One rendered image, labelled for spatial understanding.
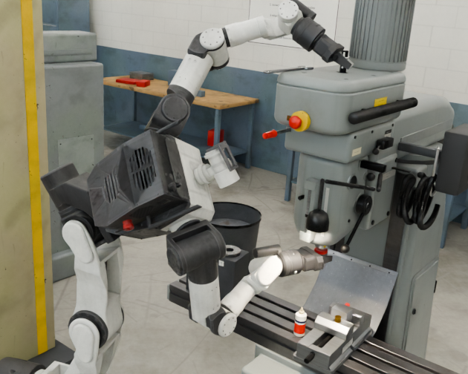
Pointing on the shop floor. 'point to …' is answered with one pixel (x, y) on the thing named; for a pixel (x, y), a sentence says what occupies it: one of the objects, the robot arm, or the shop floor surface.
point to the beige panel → (17, 190)
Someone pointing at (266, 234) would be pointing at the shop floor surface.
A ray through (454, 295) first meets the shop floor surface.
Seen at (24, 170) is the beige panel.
